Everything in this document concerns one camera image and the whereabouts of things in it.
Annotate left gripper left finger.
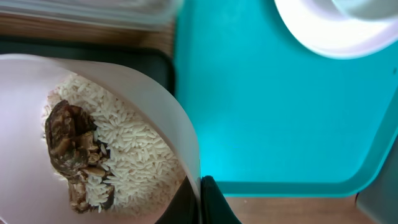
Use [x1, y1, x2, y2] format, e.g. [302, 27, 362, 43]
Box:
[155, 177, 199, 224]

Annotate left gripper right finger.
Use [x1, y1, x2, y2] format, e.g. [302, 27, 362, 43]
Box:
[201, 175, 241, 224]

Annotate rice and food scraps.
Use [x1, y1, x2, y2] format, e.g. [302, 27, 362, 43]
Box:
[42, 74, 185, 217]

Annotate small white plate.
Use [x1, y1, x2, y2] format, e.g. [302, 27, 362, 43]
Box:
[1, 54, 202, 224]

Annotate grey dishwasher rack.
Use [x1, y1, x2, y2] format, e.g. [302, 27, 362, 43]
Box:
[356, 140, 398, 224]

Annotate teal serving tray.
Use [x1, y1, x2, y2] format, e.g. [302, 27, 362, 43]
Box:
[174, 0, 397, 197]

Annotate black tray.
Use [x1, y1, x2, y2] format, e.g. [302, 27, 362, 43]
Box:
[1, 35, 175, 95]

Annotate clear plastic bin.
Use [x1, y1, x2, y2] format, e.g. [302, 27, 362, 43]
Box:
[1, 0, 183, 30]

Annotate large white plate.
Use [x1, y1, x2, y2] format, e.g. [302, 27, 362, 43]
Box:
[274, 0, 397, 59]

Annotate white bowl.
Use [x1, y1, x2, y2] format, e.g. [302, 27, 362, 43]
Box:
[332, 0, 397, 21]

